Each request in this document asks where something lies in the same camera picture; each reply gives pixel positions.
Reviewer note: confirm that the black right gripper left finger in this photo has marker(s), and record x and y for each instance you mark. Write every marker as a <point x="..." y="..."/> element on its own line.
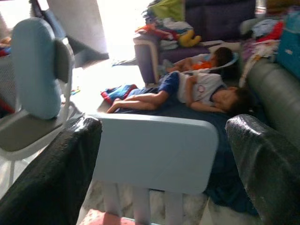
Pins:
<point x="49" y="178"/>

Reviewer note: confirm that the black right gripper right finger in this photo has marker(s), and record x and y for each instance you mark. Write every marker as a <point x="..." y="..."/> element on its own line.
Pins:
<point x="272" y="168"/>

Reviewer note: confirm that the pink pillow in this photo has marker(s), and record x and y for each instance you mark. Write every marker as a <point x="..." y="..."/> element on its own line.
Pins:
<point x="105" y="219"/>

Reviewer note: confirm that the grey-green leather sofa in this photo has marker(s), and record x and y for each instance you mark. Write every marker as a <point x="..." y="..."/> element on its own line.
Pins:
<point x="274" y="93"/>

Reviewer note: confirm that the purple sofa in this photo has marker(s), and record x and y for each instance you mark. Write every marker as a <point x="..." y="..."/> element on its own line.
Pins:
<point x="218" y="21"/>

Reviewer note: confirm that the navy blue floor blanket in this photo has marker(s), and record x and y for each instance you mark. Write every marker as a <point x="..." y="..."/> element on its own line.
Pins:
<point x="225" y="168"/>

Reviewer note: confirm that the white folding chair grey seat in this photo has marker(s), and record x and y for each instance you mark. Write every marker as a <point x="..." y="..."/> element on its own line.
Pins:
<point x="23" y="133"/>

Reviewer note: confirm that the light blue child chair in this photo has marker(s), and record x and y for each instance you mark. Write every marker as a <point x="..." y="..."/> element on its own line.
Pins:
<point x="152" y="152"/>

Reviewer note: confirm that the sleeping child in white shirt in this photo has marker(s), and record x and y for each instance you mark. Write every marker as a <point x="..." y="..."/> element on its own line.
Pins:
<point x="201" y="86"/>

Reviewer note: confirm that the light blue cushion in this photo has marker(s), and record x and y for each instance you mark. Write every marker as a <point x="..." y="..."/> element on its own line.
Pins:
<point x="35" y="70"/>

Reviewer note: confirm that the red and blue blanket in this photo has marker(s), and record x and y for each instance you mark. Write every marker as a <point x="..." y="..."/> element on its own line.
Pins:
<point x="119" y="92"/>

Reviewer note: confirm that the light blue baby bouncer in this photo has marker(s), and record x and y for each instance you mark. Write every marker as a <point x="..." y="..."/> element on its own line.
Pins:
<point x="234" y="61"/>

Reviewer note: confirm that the heap of mixed laundry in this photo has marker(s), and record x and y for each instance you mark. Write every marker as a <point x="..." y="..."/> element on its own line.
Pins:
<point x="262" y="47"/>

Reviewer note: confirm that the baby in orange clothes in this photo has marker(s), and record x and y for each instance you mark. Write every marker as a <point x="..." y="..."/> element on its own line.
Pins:
<point x="220" y="57"/>

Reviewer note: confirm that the teal box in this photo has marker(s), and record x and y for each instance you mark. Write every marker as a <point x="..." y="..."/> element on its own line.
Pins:
<point x="289" y="47"/>

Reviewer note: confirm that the yellow plush toy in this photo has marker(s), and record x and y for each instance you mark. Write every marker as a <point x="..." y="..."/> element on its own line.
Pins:
<point x="187" y="38"/>

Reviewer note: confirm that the pile of colourful clothes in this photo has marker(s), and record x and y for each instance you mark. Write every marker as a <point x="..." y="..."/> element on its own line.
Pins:
<point x="171" y="25"/>

